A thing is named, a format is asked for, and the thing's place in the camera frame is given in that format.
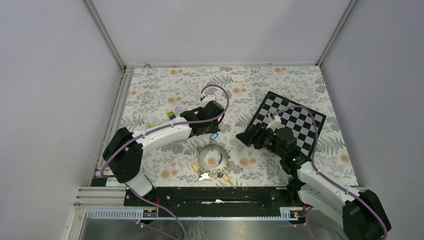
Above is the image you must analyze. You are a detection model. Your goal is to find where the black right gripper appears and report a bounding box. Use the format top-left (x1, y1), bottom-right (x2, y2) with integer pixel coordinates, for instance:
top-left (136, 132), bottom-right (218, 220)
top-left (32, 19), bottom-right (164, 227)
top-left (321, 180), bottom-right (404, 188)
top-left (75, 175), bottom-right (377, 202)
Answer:
top-left (235, 122), bottom-right (286, 159)

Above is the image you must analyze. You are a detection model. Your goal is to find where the blue key tag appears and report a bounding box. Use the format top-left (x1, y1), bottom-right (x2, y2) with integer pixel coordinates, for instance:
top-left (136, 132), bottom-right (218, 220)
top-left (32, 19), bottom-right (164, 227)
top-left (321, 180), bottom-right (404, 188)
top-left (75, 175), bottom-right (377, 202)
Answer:
top-left (209, 132), bottom-right (219, 141)

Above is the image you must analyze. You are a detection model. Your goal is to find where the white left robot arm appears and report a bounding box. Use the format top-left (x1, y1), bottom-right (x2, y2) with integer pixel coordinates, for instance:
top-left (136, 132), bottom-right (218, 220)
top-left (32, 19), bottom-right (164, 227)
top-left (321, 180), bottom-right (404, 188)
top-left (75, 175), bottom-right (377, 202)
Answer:
top-left (102, 95), bottom-right (226, 206)

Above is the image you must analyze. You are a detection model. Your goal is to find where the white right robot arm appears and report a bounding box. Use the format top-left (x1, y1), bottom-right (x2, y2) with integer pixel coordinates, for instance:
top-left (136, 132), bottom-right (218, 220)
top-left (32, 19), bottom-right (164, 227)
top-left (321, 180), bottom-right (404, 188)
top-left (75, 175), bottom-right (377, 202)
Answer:
top-left (236, 123), bottom-right (392, 240)

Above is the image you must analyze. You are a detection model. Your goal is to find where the black white chessboard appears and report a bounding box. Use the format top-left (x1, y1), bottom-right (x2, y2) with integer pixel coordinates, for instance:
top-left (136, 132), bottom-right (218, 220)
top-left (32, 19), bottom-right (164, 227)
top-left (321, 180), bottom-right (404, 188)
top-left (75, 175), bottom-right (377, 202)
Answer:
top-left (246, 91), bottom-right (327, 157)

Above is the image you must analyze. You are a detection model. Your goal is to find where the purple yellow marker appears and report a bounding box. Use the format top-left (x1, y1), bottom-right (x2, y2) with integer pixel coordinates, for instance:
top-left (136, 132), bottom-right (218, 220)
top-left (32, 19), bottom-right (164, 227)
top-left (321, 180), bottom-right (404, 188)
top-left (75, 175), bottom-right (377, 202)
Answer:
top-left (167, 111), bottom-right (177, 121)

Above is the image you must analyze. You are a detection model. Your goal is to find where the green marker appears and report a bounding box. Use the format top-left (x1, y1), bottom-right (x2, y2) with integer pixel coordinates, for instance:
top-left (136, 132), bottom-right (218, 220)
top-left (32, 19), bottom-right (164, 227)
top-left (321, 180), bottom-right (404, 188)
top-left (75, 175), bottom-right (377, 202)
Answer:
top-left (145, 122), bottom-right (162, 129)

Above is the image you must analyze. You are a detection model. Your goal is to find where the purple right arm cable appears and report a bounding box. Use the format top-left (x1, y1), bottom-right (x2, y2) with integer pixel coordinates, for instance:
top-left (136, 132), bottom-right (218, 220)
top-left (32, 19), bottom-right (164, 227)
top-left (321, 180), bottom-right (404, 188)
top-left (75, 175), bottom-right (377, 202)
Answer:
top-left (268, 110), bottom-right (385, 240)

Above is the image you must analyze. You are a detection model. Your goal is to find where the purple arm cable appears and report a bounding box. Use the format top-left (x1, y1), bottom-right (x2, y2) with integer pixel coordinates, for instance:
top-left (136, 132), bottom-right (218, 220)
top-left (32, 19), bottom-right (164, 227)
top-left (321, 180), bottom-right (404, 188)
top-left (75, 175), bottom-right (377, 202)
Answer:
top-left (268, 110), bottom-right (385, 240)
top-left (99, 84), bottom-right (232, 240)

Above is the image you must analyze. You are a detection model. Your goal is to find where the black front rail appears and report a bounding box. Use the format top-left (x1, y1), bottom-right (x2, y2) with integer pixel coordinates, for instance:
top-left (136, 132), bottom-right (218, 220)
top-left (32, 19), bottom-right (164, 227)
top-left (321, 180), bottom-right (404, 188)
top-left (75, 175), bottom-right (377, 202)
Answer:
top-left (143, 186), bottom-right (304, 207)

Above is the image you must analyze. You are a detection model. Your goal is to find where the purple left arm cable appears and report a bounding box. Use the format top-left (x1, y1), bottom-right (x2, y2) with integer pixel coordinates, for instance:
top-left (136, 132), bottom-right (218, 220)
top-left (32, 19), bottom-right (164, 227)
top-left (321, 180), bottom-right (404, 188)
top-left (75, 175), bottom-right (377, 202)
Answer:
top-left (99, 84), bottom-right (232, 240)

